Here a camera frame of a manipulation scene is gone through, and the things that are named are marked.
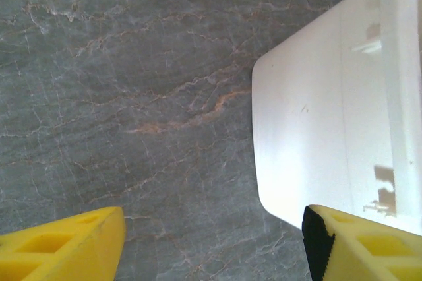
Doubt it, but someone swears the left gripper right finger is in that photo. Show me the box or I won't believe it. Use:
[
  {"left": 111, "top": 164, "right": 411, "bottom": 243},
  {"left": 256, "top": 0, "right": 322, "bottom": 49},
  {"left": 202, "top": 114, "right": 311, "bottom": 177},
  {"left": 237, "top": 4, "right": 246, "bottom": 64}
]
[{"left": 302, "top": 204, "right": 422, "bottom": 281}]

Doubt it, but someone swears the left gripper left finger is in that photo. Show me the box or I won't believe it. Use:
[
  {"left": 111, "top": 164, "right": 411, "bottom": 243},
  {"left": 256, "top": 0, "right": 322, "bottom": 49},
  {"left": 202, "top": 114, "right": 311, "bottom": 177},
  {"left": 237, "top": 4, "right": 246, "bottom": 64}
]
[{"left": 0, "top": 206, "right": 127, "bottom": 281}]

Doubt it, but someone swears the white plastic bin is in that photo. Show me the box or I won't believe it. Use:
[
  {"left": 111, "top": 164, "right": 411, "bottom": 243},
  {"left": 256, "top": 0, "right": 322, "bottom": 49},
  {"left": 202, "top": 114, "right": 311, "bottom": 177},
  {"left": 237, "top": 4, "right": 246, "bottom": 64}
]
[{"left": 252, "top": 0, "right": 422, "bottom": 237}]

